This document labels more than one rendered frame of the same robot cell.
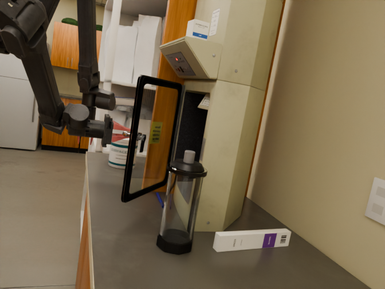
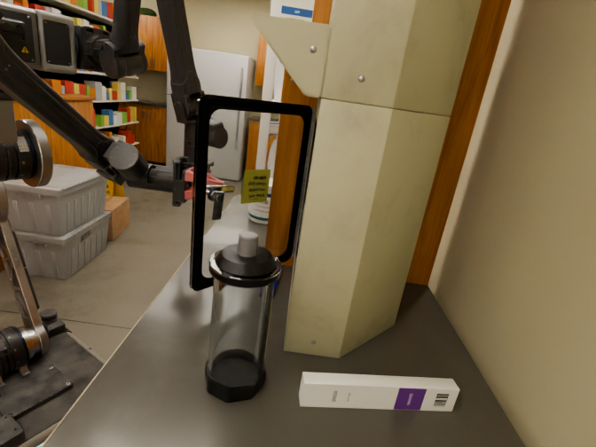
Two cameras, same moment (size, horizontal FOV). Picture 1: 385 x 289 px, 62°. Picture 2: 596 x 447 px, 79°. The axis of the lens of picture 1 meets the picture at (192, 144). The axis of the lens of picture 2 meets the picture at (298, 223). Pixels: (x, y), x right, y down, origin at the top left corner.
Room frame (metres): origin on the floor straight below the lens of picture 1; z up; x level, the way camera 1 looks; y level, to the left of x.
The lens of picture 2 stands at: (0.40, -0.23, 1.41)
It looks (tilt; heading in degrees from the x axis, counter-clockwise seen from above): 20 degrees down; 20
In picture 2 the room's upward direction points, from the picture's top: 8 degrees clockwise
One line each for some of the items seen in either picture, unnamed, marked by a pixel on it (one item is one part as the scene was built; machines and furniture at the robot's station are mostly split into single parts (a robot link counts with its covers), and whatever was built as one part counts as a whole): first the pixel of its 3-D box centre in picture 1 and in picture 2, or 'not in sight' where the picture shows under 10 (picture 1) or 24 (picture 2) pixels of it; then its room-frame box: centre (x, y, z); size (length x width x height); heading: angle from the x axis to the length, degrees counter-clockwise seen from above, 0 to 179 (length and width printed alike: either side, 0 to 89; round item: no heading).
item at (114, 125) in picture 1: (120, 133); (201, 185); (1.06, 0.24, 1.19); 0.09 x 0.07 x 0.07; 110
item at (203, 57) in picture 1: (184, 60); (293, 65); (1.08, 0.07, 1.46); 0.32 x 0.12 x 0.10; 20
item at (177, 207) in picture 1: (181, 204); (239, 321); (0.84, 0.00, 1.06); 0.11 x 0.11 x 0.21
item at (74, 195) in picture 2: not in sight; (60, 198); (2.08, 2.16, 0.49); 0.60 x 0.42 x 0.33; 20
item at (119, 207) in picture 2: not in sight; (104, 216); (2.64, 2.41, 0.14); 0.41 x 0.32 x 0.28; 26
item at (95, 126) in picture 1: (97, 129); (169, 179); (1.03, 0.31, 1.20); 0.07 x 0.07 x 0.10; 20
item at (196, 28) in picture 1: (197, 32); (297, 7); (1.00, 0.04, 1.54); 0.05 x 0.05 x 0.06; 25
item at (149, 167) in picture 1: (154, 137); (254, 194); (1.10, 0.13, 1.19); 0.30 x 0.01 x 0.40; 159
